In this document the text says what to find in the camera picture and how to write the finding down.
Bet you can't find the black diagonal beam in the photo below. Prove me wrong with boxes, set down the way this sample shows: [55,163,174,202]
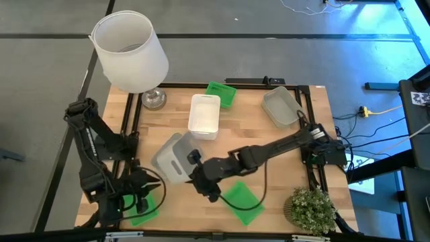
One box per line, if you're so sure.
[345,149,414,184]

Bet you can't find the black furniture panel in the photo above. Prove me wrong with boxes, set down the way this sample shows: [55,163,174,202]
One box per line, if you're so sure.
[398,65,430,171]
[401,166,430,242]

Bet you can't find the pale yellow power cord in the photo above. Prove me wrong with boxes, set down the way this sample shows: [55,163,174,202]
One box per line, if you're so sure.
[368,104,404,116]

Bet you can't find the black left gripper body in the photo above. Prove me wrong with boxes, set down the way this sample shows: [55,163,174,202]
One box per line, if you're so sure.
[117,169,151,215]

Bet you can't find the dark blue metal foot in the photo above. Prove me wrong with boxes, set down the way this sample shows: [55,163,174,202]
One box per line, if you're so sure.
[364,81,402,91]

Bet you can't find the blue metal beam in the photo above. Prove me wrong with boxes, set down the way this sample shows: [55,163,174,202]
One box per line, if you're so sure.
[394,0,430,67]

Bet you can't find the white paper sheet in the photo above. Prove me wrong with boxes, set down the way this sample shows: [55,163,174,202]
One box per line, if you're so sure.
[347,154,376,196]

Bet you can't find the printed marker paper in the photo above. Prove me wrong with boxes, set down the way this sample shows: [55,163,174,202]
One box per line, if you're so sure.
[410,91,430,107]

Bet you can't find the white shade table lamp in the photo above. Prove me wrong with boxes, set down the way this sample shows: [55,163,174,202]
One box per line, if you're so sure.
[89,9,170,111]

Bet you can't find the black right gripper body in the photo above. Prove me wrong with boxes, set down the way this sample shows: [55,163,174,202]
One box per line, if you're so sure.
[187,149,236,204]

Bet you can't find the dark gray floor object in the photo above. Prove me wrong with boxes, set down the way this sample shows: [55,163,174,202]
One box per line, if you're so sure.
[0,147,26,162]

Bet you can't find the potted artificial plant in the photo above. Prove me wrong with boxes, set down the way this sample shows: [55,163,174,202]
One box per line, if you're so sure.
[283,186,338,237]

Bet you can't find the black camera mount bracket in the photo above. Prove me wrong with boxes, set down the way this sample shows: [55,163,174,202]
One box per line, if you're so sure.
[224,76,286,85]

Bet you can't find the black camera cable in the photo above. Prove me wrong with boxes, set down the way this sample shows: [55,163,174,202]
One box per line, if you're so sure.
[217,160,268,212]
[119,166,167,221]

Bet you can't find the silver metal bracket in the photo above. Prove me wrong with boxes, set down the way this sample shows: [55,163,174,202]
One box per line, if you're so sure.
[105,231,144,240]
[291,234,332,242]

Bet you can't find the green plastic basket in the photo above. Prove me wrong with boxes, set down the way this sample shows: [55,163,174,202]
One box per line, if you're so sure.
[222,180,266,227]
[204,81,238,109]
[122,192,159,227]

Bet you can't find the white floor cables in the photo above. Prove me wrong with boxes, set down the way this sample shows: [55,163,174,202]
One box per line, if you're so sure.
[280,0,353,16]

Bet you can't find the black cable bundle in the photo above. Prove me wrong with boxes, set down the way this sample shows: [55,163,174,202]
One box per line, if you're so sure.
[76,201,101,230]

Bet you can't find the black floor cable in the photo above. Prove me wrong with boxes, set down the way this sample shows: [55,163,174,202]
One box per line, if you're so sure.
[349,116,409,149]

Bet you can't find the white cable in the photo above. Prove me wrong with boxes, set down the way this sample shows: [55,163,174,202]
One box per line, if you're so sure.
[389,122,430,149]

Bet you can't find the black aluminium extrusion frame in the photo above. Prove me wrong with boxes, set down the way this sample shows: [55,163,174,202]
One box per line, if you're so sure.
[75,82,359,242]

